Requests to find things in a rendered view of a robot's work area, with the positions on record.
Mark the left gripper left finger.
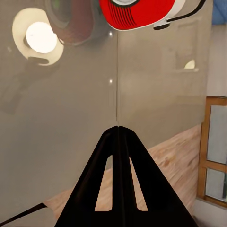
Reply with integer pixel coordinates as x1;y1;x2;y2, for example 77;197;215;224
54;126;126;227

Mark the radio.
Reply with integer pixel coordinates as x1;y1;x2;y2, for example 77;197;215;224
99;0;206;31

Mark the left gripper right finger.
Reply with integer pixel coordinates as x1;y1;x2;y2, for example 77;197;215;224
119;126;199;227

